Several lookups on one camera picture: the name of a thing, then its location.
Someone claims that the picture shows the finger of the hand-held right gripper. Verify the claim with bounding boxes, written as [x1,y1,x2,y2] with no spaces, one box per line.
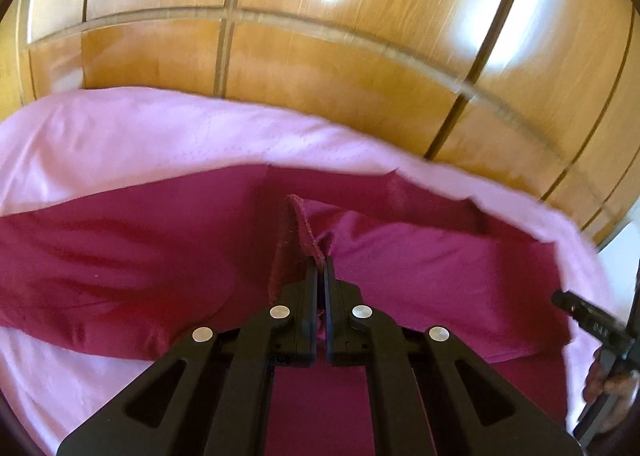
[552,290,626,343]

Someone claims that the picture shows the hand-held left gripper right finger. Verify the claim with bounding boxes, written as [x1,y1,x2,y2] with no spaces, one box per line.
[322,256,585,456]

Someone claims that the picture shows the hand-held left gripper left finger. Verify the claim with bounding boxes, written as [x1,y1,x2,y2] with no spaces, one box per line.
[56,256,321,456]

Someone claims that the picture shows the maroon sweater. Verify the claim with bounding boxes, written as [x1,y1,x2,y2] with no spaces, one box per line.
[0,163,573,456]

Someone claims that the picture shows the person's right hand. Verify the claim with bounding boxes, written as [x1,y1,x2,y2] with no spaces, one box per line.
[582,347,640,406]

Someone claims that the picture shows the white board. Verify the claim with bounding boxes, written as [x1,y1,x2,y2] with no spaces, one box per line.
[597,221,640,311]

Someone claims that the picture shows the wooden panelled wardrobe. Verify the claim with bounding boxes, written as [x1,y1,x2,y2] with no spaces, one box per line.
[0,0,640,247]

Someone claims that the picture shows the pink bedspread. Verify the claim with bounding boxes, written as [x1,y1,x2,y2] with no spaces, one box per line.
[0,88,621,456]

